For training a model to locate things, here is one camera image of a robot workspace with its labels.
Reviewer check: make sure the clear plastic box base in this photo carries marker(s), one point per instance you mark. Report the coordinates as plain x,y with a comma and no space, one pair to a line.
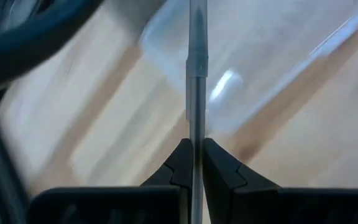
259,46

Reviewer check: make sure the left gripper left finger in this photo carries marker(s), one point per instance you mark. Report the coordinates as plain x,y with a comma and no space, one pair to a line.
166,205

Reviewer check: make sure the grey capped pen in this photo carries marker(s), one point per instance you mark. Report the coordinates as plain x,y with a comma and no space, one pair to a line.
197,46

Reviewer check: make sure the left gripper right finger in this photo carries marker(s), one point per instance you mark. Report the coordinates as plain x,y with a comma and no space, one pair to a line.
228,199

